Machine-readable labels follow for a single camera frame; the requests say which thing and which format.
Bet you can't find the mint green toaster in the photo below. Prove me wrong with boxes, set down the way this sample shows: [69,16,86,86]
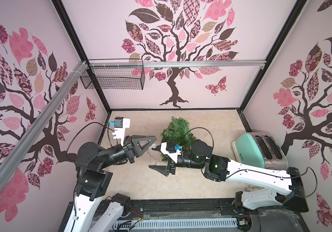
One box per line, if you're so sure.
[232,132,288,170]

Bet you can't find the left aluminium rail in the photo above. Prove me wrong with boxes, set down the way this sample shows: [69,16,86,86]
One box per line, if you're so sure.
[0,61,87,191]

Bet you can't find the clear string lights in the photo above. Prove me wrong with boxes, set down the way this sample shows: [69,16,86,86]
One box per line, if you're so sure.
[146,143,162,165]

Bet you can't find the aluminium rail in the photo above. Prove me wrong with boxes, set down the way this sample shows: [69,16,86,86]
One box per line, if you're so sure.
[90,60,266,68]
[0,61,87,191]

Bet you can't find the black wire basket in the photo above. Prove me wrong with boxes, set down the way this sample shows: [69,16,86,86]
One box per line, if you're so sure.
[80,58,145,90]

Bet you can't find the small green christmas tree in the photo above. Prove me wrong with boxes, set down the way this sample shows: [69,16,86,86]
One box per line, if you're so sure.
[161,117,196,158]

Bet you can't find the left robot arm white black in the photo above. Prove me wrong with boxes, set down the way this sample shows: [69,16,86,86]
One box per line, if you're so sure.
[59,119,156,232]

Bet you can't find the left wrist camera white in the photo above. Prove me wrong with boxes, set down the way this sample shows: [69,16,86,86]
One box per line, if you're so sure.
[109,117,131,146]

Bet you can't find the back aluminium rail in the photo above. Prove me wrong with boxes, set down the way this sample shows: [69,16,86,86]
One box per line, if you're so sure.
[90,60,266,68]

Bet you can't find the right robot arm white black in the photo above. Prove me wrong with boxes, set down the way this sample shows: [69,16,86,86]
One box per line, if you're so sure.
[149,139,309,213]

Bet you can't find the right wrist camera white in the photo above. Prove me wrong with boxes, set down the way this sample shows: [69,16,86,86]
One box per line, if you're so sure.
[152,142,181,163]

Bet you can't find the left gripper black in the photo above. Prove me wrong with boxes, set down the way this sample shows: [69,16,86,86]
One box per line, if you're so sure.
[99,134,156,168]

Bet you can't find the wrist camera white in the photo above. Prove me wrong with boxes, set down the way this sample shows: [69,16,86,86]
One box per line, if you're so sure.
[109,117,131,146]
[152,142,181,163]

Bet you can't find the white slotted cable duct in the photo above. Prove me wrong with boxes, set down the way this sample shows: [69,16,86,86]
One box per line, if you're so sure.
[109,218,238,232]

